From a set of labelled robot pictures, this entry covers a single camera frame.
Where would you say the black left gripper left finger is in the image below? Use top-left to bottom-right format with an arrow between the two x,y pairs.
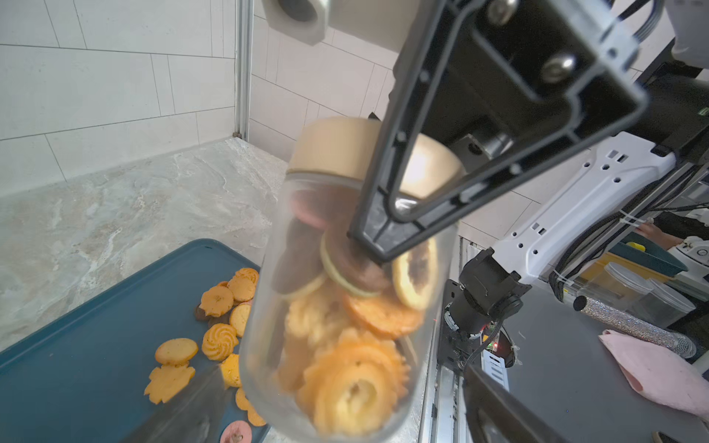
123,367 -> 227,442

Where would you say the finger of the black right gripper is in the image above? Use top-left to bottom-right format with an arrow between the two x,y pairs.
349,1 -> 647,263

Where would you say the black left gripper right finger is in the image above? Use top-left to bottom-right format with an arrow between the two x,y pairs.
463,367 -> 565,442

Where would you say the pink ring cookie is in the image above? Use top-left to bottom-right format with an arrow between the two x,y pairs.
220,420 -> 253,443

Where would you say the orange flower cookie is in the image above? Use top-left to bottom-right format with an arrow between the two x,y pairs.
144,365 -> 196,404

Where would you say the jar with beige lid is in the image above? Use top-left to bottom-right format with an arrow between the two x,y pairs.
240,116 -> 458,442

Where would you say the teal plastic tray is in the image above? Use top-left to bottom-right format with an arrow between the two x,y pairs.
1,239 -> 251,442

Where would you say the pink cloth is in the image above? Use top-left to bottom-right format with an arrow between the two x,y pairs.
598,330 -> 708,422

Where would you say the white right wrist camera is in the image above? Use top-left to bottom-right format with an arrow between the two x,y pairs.
262,0 -> 420,51

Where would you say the aluminium corner frame post right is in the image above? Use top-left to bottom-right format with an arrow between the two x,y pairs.
234,0 -> 254,140

